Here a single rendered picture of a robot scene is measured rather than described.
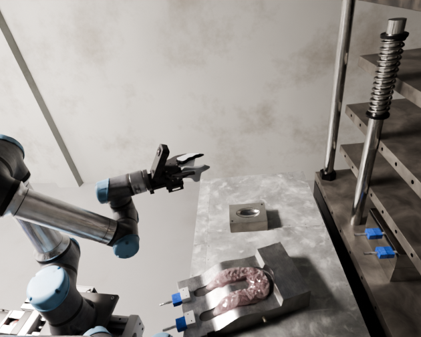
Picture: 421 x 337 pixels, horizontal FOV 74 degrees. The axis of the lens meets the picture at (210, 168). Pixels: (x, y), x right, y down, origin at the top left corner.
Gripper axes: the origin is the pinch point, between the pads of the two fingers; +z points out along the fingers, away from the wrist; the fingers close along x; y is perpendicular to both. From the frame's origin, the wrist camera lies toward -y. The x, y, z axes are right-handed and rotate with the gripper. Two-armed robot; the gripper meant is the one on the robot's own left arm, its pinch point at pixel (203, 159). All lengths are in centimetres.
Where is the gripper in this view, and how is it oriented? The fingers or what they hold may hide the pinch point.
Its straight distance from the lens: 94.1
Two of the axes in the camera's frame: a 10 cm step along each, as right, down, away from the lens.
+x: 3.0, 6.1, -7.3
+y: 0.9, 7.5, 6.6
